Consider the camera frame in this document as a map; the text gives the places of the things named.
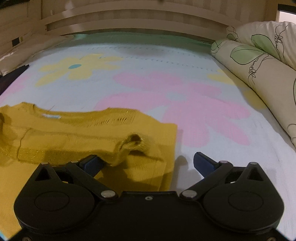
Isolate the mustard yellow knit sweater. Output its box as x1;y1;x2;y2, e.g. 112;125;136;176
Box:
1;102;177;238

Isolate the floral pastel bed blanket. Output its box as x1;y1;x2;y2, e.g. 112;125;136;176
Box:
1;32;295;240

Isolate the dark maroon folded garment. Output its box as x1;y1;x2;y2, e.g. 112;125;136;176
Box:
0;65;29;94

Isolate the white pillow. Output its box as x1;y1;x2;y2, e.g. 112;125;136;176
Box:
1;34;74;76

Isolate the rolled floral comforter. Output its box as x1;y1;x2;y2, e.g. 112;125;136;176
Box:
211;21;295;143

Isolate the beige wooden headboard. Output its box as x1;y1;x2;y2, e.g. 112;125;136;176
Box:
40;1;266;40

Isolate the black wall socket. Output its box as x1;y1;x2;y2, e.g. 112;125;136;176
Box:
11;37;23;47

